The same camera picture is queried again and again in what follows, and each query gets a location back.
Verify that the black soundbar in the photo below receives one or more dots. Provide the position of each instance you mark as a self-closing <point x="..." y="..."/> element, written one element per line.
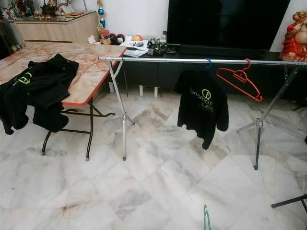
<point x="220" y="50"/>

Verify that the gold blue trophy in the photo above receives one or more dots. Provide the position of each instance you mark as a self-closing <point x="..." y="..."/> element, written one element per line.
<point x="100" y="13"/>

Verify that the black plush toy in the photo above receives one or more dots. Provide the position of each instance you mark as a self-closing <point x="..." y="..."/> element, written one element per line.
<point x="116" y="39"/>

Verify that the black small electronics pile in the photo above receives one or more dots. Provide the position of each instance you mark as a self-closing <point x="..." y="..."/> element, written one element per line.
<point x="163" y="48"/>

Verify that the black printed t-shirt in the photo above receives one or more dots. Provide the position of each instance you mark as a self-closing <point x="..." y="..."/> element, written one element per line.
<point x="48" y="91"/>
<point x="201" y="105"/>

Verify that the red lid jar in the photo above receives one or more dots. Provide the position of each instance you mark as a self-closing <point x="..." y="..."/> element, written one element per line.
<point x="105" y="37"/>

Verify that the light wooden sideboard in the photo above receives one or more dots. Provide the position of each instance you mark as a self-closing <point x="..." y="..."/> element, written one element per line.
<point x="57" y="31"/>

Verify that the black metal stand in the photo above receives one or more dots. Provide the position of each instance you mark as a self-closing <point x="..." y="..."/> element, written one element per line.
<point x="290" y="202"/>

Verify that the silver metal clothes rack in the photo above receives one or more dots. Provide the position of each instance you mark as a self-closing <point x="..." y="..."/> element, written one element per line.
<point x="163" y="59"/>

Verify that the black low tv console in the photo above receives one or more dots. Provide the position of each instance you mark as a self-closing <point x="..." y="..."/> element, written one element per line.
<point x="158" y="75"/>

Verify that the red plastic hanger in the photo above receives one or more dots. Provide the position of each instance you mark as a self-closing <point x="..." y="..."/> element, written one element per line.
<point x="240" y="74"/>

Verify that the white paper stack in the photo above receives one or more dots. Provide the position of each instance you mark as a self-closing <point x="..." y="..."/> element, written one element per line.
<point x="134" y="49"/>

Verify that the blue plastic hanger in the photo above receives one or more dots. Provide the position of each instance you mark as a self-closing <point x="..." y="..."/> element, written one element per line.
<point x="208" y="60"/>

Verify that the orange yellow ball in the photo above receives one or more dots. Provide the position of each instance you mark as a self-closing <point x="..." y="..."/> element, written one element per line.
<point x="137" y="38"/>

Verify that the white figurine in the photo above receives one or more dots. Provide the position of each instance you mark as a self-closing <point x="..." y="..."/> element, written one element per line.
<point x="64" y="6"/>

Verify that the red laughing buddha statue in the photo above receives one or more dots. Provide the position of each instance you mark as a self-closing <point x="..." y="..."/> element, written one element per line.
<point x="295" y="40"/>

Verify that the green plastic hanger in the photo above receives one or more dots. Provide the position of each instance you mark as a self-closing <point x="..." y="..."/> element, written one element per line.
<point x="206" y="220"/>

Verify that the marble pattern folding table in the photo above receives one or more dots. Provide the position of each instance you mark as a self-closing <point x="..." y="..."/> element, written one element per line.
<point x="96" y="69"/>

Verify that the black flat television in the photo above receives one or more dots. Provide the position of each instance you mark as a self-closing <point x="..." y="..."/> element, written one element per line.
<point x="225" y="24"/>

